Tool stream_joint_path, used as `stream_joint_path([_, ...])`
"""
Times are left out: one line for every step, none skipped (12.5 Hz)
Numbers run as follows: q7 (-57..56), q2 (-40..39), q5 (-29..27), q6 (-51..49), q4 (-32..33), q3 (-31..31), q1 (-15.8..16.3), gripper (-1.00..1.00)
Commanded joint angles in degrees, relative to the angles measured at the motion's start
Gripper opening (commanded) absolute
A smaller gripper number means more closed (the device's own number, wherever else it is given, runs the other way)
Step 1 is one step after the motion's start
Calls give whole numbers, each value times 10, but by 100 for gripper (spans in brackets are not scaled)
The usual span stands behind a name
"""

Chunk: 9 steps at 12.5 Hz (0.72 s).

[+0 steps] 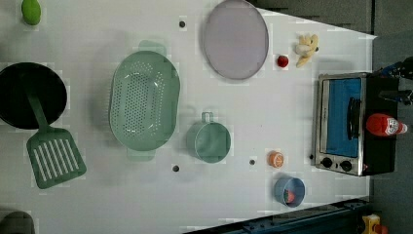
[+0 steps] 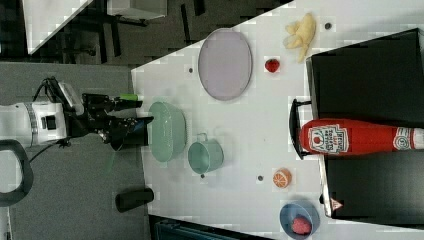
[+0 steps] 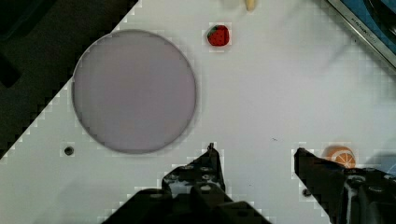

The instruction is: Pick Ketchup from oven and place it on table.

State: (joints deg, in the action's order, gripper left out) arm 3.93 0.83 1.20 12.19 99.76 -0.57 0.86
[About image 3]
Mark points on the round lilac plate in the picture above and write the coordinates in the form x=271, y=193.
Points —
x=134, y=91

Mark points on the black silver toaster oven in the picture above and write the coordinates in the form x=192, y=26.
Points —
x=374, y=21

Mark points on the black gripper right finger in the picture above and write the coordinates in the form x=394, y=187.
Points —
x=324, y=179

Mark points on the toy orange half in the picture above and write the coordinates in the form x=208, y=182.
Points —
x=340, y=154

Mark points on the red toy strawberry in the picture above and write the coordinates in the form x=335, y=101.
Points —
x=218, y=36

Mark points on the toy peeled banana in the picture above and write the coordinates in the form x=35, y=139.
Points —
x=250, y=4

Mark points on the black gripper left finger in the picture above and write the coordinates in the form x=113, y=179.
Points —
x=206, y=169

